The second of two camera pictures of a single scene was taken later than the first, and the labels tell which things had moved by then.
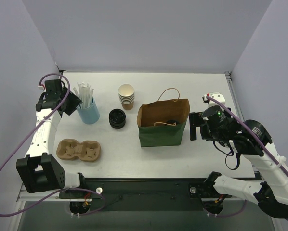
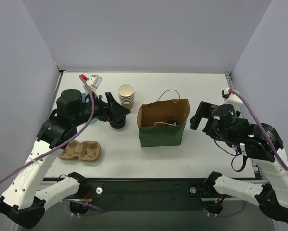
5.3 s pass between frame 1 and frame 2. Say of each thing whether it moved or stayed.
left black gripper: moved
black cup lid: stayed
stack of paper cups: stayed
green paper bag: stayed
